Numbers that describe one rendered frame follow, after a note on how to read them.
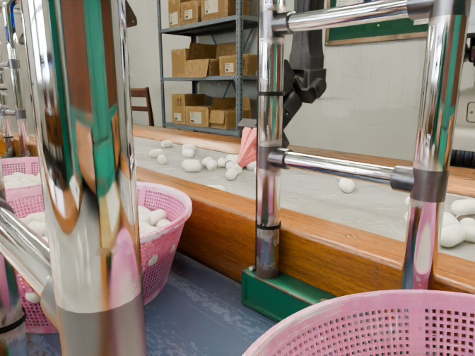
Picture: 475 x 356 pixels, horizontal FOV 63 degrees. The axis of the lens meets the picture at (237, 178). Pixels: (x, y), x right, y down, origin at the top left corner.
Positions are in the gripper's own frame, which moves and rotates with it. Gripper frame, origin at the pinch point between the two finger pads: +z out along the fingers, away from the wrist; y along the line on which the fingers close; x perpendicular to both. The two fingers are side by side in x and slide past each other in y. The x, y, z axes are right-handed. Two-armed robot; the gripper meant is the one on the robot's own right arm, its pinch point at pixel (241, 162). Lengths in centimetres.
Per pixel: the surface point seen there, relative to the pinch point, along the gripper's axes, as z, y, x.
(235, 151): -9.4, -14.8, 8.9
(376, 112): -158, -71, 128
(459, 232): 8.4, 42.8, -6.7
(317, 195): 4.3, 20.8, -1.1
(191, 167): 6.9, -5.8, -4.6
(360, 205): 4.3, 28.1, -1.1
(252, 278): 24.1, 28.5, -13.2
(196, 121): -118, -219, 114
